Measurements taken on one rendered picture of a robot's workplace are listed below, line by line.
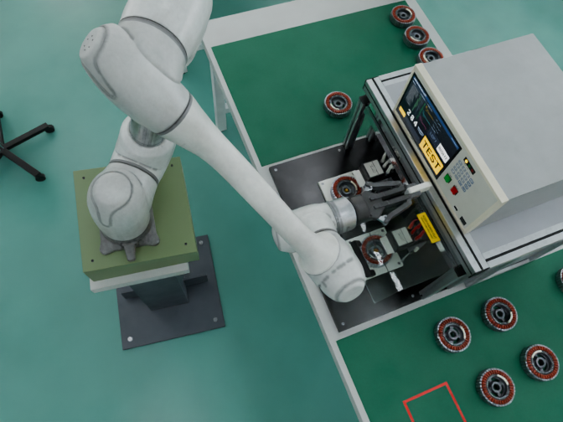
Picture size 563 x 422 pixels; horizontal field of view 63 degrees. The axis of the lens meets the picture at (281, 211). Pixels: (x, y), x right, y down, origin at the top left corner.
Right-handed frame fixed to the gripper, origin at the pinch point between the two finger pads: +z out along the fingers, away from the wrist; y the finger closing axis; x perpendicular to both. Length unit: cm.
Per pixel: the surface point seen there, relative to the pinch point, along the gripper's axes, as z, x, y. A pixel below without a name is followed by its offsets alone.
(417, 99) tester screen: 9.3, 6.8, -22.6
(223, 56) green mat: -24, -43, -97
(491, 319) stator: 23, -39, 38
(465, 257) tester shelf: 6.7, -7.2, 20.4
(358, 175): 0.1, -30.0, -21.5
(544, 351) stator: 34, -39, 53
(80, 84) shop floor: -93, -119, -168
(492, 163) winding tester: 13.1, 13.7, 4.4
